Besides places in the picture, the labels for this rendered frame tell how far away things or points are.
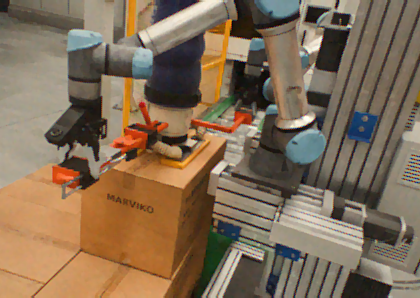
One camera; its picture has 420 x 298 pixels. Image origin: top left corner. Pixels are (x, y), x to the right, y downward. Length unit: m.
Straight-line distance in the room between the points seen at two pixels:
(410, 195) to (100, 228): 1.12
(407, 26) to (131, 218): 1.11
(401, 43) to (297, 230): 0.66
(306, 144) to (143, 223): 0.67
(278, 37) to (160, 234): 0.81
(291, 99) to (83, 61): 0.53
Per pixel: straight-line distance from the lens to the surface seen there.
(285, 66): 0.98
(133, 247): 1.45
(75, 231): 1.71
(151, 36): 1.02
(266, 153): 1.20
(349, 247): 1.16
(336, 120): 1.34
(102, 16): 2.81
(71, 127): 0.90
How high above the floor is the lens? 1.53
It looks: 22 degrees down
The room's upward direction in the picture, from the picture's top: 10 degrees clockwise
